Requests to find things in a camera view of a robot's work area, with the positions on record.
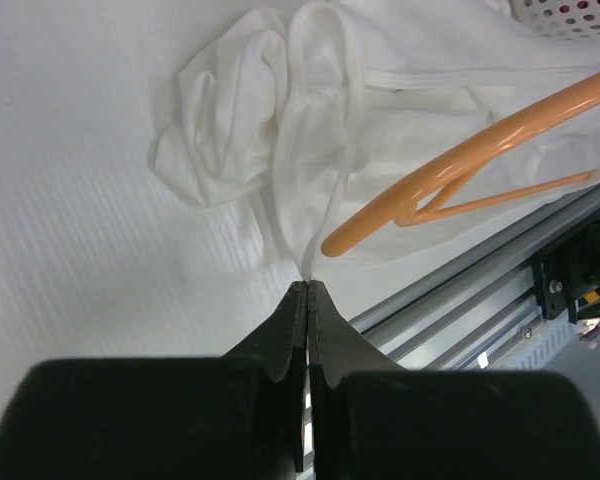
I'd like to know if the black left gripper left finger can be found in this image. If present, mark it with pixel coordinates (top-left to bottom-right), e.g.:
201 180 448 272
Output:
0 282 308 479

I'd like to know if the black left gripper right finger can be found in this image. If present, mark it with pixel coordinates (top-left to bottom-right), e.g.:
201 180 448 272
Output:
307 281 600 479

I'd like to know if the orange plastic hanger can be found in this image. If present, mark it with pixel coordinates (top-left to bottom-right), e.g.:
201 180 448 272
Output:
321 72 600 257

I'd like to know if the white tank top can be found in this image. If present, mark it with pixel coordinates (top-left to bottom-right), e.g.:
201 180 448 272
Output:
152 1 600 275

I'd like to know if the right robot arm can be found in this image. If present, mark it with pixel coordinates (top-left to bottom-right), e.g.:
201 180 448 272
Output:
532 208 600 320

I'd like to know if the white perforated laundry basket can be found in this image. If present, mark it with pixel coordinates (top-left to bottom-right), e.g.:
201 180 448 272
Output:
509 0 600 40

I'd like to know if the red garment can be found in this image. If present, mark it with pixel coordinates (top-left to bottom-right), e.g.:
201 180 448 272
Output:
553 0 600 32

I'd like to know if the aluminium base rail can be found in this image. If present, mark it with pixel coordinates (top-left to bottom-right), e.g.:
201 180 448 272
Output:
350 185 600 369

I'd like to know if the grey slotted cable duct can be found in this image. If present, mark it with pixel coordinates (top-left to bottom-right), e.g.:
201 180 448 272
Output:
474 313 600 370

